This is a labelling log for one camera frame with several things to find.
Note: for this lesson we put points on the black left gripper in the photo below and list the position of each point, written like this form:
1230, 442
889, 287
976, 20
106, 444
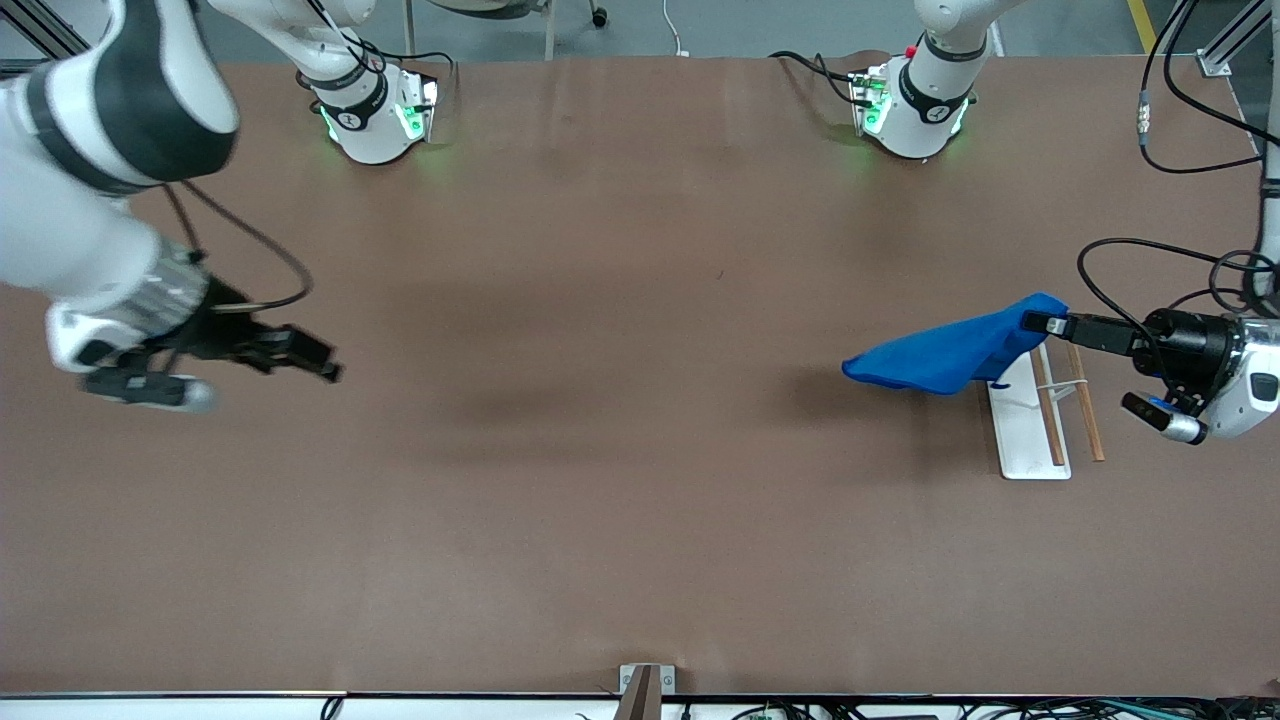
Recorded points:
1186, 340

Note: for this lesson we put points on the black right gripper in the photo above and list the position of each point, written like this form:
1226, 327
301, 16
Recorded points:
222, 331

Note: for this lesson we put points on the blue microfibre towel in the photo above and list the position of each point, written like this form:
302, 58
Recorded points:
950, 355

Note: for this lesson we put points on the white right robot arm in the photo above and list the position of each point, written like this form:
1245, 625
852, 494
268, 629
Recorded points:
100, 100

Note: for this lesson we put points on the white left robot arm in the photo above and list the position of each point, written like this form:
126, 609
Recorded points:
920, 120

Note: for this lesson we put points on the white towel rack wooden bars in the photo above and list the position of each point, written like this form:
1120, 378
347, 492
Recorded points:
1030, 440

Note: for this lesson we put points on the grey chair base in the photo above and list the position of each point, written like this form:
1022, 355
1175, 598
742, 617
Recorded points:
550, 30

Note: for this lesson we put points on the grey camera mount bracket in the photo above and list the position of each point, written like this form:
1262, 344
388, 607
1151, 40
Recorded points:
642, 695

